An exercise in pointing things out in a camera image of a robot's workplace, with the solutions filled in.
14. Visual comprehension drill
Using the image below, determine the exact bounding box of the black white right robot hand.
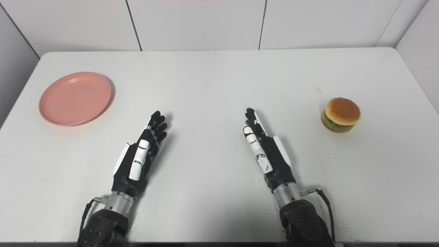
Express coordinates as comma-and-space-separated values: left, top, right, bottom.
243, 107, 297, 193

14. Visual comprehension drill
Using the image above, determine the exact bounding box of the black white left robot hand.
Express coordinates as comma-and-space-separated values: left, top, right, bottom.
111, 110, 168, 199

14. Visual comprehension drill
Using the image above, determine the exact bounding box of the toy hamburger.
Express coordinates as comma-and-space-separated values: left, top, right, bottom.
321, 97, 361, 133

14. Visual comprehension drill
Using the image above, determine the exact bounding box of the pink round plate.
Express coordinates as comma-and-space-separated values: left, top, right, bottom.
39, 71, 112, 126

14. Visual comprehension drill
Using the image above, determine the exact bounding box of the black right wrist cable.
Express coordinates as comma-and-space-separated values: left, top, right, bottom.
300, 188, 336, 245

